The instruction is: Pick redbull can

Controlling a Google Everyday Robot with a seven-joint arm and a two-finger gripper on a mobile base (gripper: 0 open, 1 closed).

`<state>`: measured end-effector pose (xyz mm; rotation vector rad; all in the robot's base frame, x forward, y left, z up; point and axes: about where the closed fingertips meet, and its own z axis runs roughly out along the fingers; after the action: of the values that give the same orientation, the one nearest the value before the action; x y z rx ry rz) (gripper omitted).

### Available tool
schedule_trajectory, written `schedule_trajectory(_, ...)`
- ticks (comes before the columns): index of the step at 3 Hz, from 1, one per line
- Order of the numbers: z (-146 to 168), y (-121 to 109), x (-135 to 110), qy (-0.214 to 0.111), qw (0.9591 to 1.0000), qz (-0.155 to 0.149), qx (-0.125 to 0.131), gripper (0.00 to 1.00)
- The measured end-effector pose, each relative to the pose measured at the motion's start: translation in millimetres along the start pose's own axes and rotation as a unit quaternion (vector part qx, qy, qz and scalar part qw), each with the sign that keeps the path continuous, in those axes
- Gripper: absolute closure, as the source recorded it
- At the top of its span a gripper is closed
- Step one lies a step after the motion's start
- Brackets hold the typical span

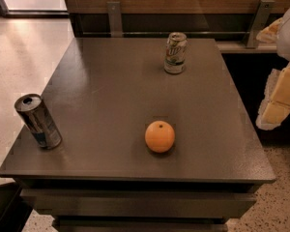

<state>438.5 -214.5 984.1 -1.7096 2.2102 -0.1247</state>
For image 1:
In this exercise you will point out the wooden wall counter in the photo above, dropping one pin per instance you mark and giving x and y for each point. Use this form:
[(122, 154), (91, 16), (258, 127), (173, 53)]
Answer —
[(223, 20)]

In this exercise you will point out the white green 7up can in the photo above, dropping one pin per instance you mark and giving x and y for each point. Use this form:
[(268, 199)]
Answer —
[(175, 56)]

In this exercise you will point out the metal bracket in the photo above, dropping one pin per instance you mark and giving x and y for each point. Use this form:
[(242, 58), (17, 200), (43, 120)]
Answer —
[(115, 19), (259, 21)]

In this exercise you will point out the silver blue redbull can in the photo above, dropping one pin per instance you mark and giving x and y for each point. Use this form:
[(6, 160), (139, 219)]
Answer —
[(36, 117)]

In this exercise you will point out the right metal bracket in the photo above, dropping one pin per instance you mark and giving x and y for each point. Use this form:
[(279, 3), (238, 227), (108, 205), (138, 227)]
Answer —
[(259, 21)]

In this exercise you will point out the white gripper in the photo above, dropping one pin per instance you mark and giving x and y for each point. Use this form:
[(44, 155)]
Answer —
[(289, 36)]

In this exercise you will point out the orange fruit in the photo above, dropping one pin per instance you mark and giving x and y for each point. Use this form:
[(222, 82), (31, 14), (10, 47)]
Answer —
[(159, 137)]

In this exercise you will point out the dark grey table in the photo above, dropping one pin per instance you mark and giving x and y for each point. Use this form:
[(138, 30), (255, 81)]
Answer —
[(104, 178)]

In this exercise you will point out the left metal bracket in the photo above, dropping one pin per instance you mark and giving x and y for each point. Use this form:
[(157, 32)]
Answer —
[(115, 19)]

